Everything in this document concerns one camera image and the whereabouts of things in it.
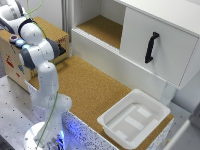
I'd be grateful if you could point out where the white cabinet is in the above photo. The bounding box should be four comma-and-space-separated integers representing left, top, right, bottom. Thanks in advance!
70, 0, 200, 108

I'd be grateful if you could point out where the white plastic box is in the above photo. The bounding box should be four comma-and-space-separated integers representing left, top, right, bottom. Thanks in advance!
96, 88, 172, 150

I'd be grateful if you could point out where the white sliding door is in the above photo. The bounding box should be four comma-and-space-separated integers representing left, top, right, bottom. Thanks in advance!
119, 6, 200, 90

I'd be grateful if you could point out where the green button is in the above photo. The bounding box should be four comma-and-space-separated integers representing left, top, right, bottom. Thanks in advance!
21, 43, 31, 50

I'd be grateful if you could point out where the blue button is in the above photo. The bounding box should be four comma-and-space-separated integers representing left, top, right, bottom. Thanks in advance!
15, 38, 26, 48

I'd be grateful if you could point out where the wooden drawer box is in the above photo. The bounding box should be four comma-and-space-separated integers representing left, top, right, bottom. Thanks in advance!
0, 15, 71, 92

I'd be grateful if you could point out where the red button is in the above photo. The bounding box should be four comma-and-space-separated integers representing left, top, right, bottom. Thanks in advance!
8, 34, 19, 45

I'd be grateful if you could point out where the green cable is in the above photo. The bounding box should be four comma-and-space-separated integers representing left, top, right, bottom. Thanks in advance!
25, 0, 61, 150

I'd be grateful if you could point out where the black door handle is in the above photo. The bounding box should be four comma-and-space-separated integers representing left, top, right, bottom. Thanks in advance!
144, 31, 160, 64

